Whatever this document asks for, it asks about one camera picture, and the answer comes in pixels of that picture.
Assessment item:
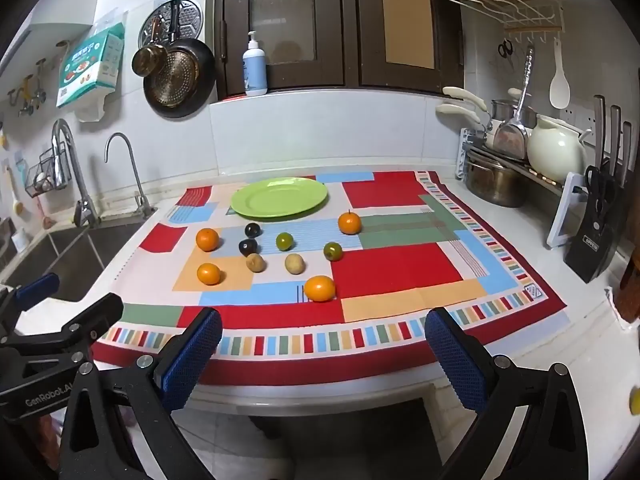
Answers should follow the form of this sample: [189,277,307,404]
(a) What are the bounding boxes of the wire sink basket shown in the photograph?
[24,144,71,199]

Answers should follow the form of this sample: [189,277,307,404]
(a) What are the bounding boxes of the brass wall hooks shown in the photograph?
[7,57,48,117]

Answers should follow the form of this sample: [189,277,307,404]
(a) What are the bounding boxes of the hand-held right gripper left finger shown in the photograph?
[60,306,224,480]

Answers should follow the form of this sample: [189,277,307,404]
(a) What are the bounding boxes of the small steel pot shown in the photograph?
[490,99,538,127]

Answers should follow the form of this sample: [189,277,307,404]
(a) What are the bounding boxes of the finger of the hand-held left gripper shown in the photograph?
[0,293,124,362]
[0,274,61,336]

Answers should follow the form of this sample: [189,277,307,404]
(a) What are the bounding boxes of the white pump soap bottle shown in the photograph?
[242,31,269,97]

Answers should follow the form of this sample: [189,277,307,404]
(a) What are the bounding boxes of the white wire wall rack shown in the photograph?
[432,0,568,45]

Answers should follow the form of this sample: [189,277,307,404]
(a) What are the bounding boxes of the white ceramic teapot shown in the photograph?
[527,115,594,186]

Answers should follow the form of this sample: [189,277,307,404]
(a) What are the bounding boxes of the large steel pot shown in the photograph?
[465,152,531,208]

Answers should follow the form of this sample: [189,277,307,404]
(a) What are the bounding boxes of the black kitchen shears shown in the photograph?
[584,165,619,202]

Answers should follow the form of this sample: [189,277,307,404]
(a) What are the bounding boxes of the small copper saucepan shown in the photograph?
[131,15,170,78]

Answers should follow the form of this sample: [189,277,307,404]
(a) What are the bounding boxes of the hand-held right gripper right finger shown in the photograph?
[424,307,591,480]

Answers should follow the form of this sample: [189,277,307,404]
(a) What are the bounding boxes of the large steel faucet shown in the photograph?
[51,119,101,228]

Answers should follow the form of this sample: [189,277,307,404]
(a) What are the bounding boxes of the black knife block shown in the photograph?
[564,162,634,285]

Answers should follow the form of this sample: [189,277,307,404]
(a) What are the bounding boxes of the thin gooseneck faucet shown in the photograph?
[104,133,153,218]

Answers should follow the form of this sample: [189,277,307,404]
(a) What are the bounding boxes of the round metal steamer plate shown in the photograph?
[138,0,205,52]

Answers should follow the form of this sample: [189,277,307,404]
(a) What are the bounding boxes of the steel handled knife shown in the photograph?
[609,105,622,171]
[621,121,634,182]
[593,95,607,162]

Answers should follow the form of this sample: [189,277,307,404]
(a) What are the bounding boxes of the green and white carton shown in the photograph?
[56,22,126,109]

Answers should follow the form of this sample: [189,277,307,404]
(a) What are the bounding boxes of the metal skimmer ladle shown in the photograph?
[492,47,536,162]

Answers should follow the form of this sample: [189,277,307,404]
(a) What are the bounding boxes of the colourful patchwork tablecloth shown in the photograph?
[92,170,568,387]

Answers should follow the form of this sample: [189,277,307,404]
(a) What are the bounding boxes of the white rice paddle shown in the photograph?
[549,37,571,110]

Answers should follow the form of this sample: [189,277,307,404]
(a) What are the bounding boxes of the steel sink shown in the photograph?
[0,220,157,304]

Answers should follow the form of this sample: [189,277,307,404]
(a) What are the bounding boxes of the dish rack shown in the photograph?
[457,127,591,197]

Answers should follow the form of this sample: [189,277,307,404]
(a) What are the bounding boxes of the black perforated frying pan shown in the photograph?
[143,38,217,120]

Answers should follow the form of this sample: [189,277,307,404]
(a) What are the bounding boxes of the green plate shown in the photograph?
[230,178,329,221]

